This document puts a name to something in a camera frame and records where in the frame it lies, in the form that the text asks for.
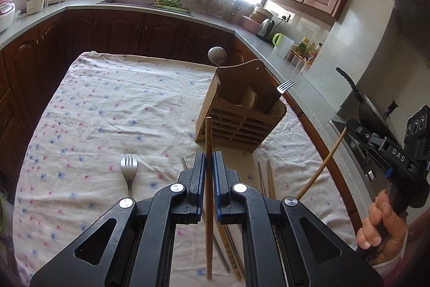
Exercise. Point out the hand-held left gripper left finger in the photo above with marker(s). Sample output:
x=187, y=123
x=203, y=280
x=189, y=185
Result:
x=199, y=179

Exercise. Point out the wall socket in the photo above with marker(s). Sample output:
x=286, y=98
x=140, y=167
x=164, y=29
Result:
x=284, y=17

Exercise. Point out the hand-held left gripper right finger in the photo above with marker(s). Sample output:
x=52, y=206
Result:
x=217, y=179

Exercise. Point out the wooden utensil holder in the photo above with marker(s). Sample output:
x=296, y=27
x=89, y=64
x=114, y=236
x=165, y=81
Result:
x=235, y=125

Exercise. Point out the grey metal spoon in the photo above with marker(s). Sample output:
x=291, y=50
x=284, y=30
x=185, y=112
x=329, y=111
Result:
x=216, y=55

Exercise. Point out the black wok with lid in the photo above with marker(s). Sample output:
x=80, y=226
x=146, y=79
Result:
x=369, y=112

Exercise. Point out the wooden knife block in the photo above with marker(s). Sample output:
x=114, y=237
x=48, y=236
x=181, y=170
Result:
x=235, y=11

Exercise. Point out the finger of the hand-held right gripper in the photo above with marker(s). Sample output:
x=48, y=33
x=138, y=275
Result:
x=361, y=134

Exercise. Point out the steel range hood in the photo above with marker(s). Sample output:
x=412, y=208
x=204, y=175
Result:
x=406, y=4

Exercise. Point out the kitchen sink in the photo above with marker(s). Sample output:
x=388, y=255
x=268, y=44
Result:
x=127, y=2

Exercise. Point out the steel electric kettle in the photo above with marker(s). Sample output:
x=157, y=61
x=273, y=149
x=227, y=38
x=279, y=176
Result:
x=266, y=29

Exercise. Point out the white round appliance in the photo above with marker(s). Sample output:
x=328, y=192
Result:
x=6, y=16

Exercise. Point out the dark wooden base cabinets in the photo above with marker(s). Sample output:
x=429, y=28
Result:
x=117, y=31

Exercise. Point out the floral white tablecloth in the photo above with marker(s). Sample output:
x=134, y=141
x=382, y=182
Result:
x=100, y=105

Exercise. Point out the row of seasoning bottles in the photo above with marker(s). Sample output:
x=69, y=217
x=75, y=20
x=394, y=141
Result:
x=304, y=48

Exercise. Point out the basket of green vegetables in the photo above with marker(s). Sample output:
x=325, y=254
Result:
x=169, y=3

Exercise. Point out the grey kitchen countertop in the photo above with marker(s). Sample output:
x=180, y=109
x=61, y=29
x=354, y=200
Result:
x=248, y=38

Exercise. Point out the metal fork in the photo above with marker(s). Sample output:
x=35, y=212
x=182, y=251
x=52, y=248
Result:
x=129, y=172
x=285, y=86

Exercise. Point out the person's right hand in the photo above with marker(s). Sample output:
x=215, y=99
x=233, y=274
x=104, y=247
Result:
x=391, y=233

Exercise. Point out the pink plastic basin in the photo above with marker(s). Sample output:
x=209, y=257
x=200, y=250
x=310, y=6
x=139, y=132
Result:
x=250, y=24

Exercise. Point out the beige pot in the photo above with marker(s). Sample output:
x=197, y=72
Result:
x=262, y=14

